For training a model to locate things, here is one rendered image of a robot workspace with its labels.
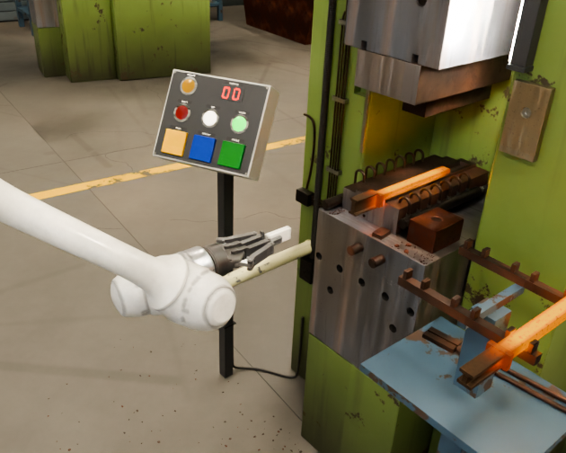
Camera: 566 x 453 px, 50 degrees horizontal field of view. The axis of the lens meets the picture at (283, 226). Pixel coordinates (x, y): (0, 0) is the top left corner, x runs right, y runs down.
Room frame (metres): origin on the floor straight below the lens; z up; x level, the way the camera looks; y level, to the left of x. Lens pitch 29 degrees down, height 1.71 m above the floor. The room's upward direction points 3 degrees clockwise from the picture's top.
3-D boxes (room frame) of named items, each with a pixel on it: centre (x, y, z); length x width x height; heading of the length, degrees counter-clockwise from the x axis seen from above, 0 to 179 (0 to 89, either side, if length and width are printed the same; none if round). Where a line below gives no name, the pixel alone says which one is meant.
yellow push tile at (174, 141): (1.77, 0.35, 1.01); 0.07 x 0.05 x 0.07; 67
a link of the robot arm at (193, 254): (1.08, 0.18, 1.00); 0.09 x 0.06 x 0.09; 42
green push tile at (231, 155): (1.69, 0.16, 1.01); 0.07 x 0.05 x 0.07; 67
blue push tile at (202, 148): (1.73, 0.25, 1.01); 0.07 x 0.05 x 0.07; 67
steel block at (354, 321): (1.60, -0.43, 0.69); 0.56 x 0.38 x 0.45; 132
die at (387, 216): (1.63, -0.39, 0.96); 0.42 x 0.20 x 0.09; 132
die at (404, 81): (1.63, -0.39, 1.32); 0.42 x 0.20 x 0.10; 132
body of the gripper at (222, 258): (1.13, 0.13, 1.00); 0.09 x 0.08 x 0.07; 132
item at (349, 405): (1.60, -0.43, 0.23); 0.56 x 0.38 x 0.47; 132
